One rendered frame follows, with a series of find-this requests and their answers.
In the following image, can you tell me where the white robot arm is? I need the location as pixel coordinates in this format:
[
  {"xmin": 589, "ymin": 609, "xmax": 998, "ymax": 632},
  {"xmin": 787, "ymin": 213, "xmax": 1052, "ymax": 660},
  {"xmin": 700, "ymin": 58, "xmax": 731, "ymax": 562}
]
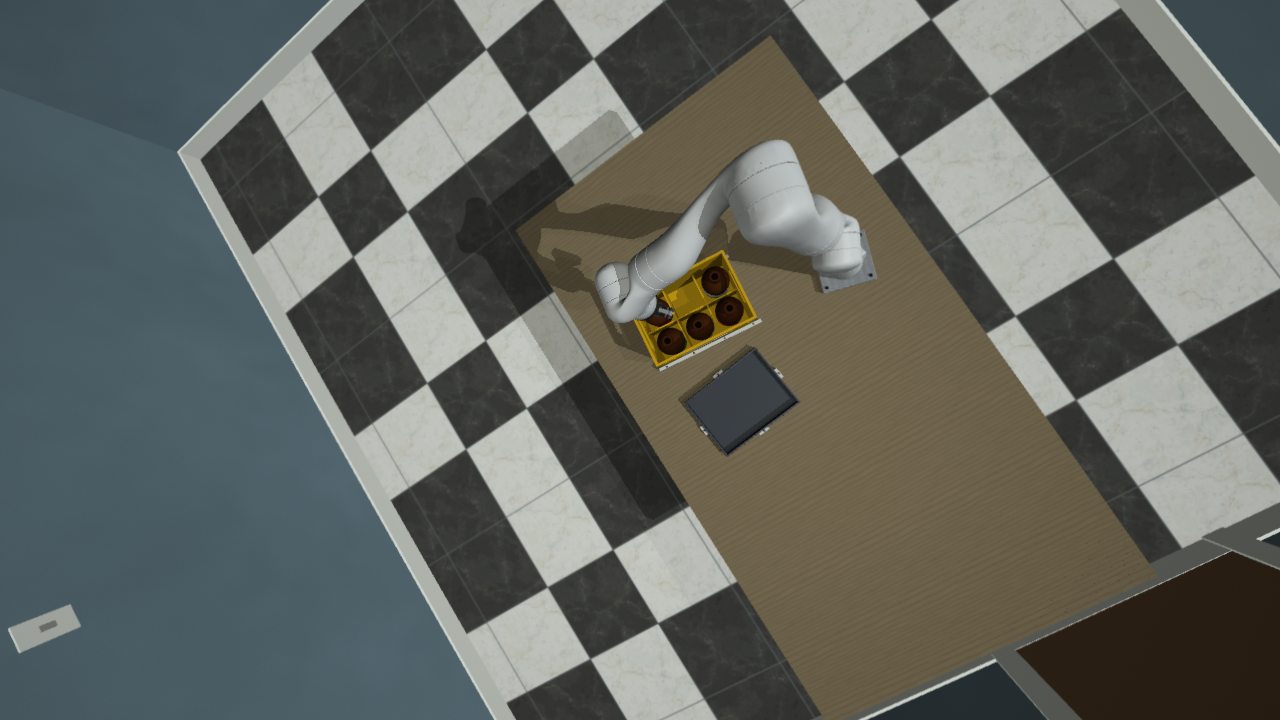
[{"xmin": 595, "ymin": 138, "xmax": 867, "ymax": 323}]

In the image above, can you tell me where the yellow bottle crate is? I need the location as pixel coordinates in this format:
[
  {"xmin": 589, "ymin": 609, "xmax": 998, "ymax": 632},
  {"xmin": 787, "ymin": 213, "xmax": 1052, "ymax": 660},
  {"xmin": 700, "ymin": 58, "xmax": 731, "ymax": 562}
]
[{"xmin": 634, "ymin": 254, "xmax": 755, "ymax": 366}]

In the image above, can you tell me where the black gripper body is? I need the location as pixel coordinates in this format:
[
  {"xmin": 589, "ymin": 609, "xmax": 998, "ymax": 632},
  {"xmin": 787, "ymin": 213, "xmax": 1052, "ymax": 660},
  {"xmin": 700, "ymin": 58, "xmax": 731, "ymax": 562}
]
[{"xmin": 639, "ymin": 297, "xmax": 662, "ymax": 322}]

